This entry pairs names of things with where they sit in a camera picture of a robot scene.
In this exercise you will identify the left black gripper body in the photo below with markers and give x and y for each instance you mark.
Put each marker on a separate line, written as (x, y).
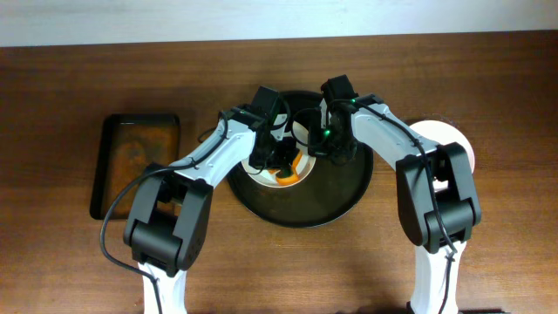
(270, 158)

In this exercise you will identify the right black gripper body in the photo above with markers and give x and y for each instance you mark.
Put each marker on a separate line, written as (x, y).
(330, 152)

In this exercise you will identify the green and orange sponge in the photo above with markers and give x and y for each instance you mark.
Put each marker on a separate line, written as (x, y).
(285, 173)

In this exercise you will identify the white plate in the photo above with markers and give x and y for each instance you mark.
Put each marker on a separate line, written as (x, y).
(264, 178)

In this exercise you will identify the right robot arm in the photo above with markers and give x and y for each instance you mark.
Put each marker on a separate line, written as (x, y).
(438, 205)

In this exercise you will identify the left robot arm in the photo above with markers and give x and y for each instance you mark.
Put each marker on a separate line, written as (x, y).
(167, 225)

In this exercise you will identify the rectangular black sponge tray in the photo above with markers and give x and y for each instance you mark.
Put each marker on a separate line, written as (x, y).
(130, 143)

